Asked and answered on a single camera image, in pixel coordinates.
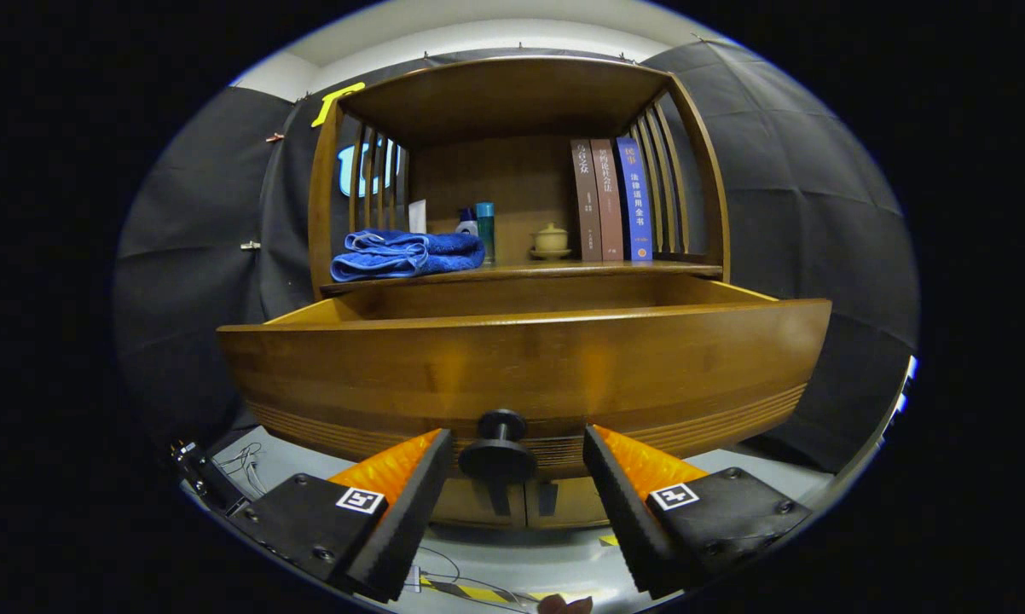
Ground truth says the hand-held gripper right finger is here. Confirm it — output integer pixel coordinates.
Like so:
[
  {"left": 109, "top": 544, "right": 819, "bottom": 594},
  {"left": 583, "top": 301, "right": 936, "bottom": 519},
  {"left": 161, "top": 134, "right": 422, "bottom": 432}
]
[{"left": 582, "top": 425, "right": 814, "bottom": 600}]

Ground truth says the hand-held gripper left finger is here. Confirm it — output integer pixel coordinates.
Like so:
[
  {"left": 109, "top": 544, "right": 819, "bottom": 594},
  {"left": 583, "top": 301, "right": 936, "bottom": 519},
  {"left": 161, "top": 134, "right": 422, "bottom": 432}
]
[{"left": 223, "top": 428, "right": 455, "bottom": 603}]

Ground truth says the wooden drawer with black knob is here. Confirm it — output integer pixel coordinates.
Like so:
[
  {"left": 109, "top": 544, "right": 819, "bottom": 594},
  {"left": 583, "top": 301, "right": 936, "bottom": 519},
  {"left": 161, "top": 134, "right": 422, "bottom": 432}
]
[{"left": 216, "top": 275, "right": 833, "bottom": 484}]

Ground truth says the wooden cabinet door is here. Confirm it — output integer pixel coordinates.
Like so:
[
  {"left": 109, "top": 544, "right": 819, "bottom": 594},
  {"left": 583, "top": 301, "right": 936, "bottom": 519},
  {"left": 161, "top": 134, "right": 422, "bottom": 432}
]
[
  {"left": 431, "top": 476, "right": 528, "bottom": 530},
  {"left": 525, "top": 473, "right": 611, "bottom": 530}
]

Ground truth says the wooden countertop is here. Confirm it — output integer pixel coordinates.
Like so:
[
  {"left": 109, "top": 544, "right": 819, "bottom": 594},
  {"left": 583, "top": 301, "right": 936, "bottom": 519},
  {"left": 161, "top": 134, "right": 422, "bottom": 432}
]
[{"left": 321, "top": 259, "right": 725, "bottom": 298}]

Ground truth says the brown wooden cabinet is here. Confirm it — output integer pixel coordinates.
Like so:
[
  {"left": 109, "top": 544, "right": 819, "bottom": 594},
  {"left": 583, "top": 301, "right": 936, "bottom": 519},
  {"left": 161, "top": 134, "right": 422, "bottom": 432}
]
[{"left": 216, "top": 55, "right": 833, "bottom": 531}]

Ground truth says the yellow black floor tape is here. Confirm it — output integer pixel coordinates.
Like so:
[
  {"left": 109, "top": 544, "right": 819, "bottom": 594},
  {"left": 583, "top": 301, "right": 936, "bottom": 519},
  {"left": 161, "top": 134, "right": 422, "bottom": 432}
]
[{"left": 419, "top": 576, "right": 565, "bottom": 605}]

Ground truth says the black device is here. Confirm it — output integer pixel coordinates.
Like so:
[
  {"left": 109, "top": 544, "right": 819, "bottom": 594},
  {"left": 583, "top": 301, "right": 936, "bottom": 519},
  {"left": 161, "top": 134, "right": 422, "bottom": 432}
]
[{"left": 170, "top": 439, "right": 253, "bottom": 517}]

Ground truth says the folded blue towel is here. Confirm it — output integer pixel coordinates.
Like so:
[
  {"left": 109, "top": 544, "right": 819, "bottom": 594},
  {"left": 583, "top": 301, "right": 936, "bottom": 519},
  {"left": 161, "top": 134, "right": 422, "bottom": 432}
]
[{"left": 331, "top": 229, "right": 487, "bottom": 283}]

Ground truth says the beige lidded teacup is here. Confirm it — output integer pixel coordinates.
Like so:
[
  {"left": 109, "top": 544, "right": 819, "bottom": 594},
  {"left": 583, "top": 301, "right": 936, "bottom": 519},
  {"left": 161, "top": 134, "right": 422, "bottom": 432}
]
[{"left": 529, "top": 223, "right": 573, "bottom": 261}]

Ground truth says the blue book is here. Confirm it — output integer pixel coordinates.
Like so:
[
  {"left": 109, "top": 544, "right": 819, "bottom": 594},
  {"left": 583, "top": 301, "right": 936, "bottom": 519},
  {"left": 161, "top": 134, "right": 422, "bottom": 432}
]
[{"left": 615, "top": 136, "right": 654, "bottom": 262}]

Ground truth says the reddish brown book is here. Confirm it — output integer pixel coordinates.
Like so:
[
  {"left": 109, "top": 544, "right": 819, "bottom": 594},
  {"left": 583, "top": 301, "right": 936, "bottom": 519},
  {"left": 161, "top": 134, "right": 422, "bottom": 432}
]
[{"left": 590, "top": 138, "right": 625, "bottom": 262}]

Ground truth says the dark brown book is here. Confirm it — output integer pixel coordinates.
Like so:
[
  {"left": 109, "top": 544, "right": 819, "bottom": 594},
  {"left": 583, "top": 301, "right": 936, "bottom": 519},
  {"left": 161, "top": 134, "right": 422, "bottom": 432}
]
[{"left": 570, "top": 139, "right": 604, "bottom": 263}]

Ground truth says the thin white cable bundle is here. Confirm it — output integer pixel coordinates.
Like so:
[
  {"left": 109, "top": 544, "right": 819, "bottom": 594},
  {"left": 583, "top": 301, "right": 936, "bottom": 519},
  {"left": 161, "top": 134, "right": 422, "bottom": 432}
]
[{"left": 218, "top": 441, "right": 263, "bottom": 497}]

